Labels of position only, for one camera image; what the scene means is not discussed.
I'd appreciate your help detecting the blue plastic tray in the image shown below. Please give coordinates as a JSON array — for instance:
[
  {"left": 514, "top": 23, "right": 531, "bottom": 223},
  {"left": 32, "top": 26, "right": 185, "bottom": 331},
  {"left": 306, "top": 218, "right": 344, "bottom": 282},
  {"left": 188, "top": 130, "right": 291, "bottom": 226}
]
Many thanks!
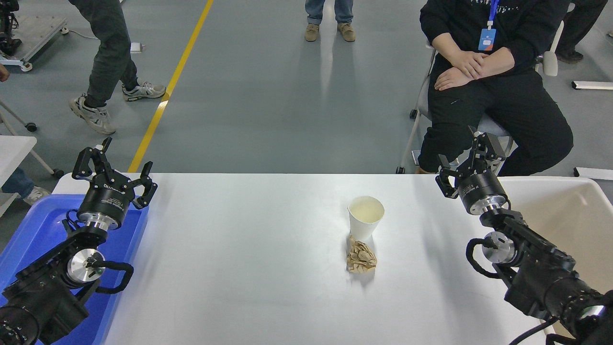
[{"left": 0, "top": 194, "right": 150, "bottom": 345}]

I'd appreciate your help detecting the white wheeled side table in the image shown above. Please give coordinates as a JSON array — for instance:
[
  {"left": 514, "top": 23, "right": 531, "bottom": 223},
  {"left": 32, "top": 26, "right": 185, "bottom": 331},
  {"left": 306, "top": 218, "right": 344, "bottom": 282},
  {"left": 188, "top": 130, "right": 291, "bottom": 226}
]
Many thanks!
[{"left": 0, "top": 100, "right": 65, "bottom": 216}]

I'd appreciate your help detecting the person's left hand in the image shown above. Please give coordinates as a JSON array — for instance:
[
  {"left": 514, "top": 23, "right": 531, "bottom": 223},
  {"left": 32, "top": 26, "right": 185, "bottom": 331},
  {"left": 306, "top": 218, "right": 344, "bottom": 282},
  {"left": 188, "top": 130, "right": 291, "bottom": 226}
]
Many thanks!
[{"left": 433, "top": 67, "right": 477, "bottom": 92}]

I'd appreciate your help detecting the tan paper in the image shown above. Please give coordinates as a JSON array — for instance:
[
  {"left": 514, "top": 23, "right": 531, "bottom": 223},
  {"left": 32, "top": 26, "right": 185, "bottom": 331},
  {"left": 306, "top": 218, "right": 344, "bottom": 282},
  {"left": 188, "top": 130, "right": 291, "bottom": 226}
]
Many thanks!
[{"left": 346, "top": 234, "right": 378, "bottom": 274}]

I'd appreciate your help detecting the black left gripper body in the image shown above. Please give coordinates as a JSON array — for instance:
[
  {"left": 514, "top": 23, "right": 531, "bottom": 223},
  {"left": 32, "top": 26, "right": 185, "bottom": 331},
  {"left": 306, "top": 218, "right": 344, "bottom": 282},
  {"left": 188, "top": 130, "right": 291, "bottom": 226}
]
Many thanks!
[{"left": 77, "top": 173, "right": 133, "bottom": 224}]

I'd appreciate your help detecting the person with grey sneakers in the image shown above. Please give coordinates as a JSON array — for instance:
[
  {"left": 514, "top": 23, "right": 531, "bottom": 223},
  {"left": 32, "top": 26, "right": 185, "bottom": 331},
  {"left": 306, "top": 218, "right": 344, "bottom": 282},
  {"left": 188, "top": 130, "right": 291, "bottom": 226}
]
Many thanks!
[{"left": 67, "top": 0, "right": 167, "bottom": 135}]

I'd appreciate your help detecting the black equipment on platform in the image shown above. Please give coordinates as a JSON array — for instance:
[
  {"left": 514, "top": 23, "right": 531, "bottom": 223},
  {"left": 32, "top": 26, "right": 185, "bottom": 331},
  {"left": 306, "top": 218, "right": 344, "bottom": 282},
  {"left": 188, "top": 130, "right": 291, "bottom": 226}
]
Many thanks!
[{"left": 0, "top": 0, "right": 22, "bottom": 56}]

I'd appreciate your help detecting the grey wheeled office chair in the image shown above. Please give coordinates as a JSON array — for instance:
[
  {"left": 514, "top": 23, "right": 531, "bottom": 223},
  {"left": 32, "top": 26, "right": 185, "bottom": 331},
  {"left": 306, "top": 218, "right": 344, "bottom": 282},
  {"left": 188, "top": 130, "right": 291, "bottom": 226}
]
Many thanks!
[{"left": 396, "top": 19, "right": 566, "bottom": 174}]

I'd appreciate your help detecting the person with white sneakers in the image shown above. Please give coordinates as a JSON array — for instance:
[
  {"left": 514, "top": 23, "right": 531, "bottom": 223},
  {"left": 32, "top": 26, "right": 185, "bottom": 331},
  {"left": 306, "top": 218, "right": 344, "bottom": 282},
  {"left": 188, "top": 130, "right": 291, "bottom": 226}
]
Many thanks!
[{"left": 0, "top": 168, "right": 52, "bottom": 206}]

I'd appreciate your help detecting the person with black shoes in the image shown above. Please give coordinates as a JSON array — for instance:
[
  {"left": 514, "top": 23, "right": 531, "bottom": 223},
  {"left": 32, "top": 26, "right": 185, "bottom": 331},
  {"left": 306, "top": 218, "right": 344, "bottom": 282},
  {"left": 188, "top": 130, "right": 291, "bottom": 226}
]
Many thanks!
[{"left": 556, "top": 0, "right": 609, "bottom": 64}]

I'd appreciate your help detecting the large pale bin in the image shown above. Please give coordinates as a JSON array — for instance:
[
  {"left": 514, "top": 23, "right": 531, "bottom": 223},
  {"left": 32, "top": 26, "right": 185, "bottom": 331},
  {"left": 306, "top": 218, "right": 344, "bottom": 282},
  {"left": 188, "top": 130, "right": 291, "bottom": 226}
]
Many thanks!
[{"left": 497, "top": 176, "right": 613, "bottom": 338}]

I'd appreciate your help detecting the person with tan shoes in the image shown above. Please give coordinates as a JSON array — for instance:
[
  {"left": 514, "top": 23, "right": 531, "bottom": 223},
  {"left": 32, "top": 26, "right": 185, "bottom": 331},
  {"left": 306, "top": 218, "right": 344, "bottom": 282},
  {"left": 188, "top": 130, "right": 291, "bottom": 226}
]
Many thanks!
[{"left": 305, "top": 0, "right": 356, "bottom": 43}]

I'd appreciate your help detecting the white floor rail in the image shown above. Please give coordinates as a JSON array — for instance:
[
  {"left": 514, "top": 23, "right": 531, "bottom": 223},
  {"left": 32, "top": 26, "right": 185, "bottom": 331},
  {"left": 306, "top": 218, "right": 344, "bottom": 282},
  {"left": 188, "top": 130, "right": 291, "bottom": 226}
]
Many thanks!
[
  {"left": 574, "top": 167, "right": 613, "bottom": 181},
  {"left": 572, "top": 80, "right": 613, "bottom": 91}
]

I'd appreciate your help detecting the grey wheeled platform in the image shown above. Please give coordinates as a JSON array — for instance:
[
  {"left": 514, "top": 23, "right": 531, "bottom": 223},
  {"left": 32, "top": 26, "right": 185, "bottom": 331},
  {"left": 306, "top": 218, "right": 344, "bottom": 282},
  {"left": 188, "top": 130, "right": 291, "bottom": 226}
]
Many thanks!
[{"left": 0, "top": 14, "right": 69, "bottom": 72}]

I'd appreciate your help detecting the blue badge on lanyard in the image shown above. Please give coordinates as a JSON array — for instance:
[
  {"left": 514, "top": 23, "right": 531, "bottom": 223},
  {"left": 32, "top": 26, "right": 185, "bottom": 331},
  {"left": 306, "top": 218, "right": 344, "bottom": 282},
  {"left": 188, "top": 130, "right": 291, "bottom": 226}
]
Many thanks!
[{"left": 477, "top": 0, "right": 500, "bottom": 52}]

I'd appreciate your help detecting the person with blue badge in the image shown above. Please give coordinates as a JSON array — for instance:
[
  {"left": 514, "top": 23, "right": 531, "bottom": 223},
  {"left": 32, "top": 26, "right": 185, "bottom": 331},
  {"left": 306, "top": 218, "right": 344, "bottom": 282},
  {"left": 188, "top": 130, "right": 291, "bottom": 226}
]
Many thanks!
[{"left": 415, "top": 0, "right": 574, "bottom": 177}]

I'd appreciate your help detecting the white power adapter with cable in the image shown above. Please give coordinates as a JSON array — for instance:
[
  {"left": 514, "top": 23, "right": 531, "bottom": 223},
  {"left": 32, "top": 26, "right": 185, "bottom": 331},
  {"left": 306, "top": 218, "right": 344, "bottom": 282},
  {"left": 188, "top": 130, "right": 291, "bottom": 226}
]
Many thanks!
[{"left": 67, "top": 29, "right": 146, "bottom": 54}]

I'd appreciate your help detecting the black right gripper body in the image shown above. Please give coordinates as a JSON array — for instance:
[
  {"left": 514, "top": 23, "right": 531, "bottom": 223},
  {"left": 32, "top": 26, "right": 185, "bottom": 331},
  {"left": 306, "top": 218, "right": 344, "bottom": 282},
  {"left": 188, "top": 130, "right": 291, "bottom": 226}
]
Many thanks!
[{"left": 456, "top": 171, "right": 508, "bottom": 214}]

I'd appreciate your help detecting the person's right hand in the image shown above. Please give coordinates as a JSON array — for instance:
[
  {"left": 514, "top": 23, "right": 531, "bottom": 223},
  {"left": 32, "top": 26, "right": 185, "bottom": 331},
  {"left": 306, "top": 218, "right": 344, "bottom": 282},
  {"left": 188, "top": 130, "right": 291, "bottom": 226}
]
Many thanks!
[{"left": 448, "top": 49, "right": 490, "bottom": 80}]

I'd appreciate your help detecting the white paper cup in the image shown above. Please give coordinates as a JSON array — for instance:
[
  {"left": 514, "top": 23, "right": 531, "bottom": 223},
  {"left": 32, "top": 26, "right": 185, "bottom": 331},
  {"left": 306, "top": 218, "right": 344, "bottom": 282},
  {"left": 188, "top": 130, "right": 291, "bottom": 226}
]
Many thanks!
[{"left": 347, "top": 196, "right": 385, "bottom": 242}]

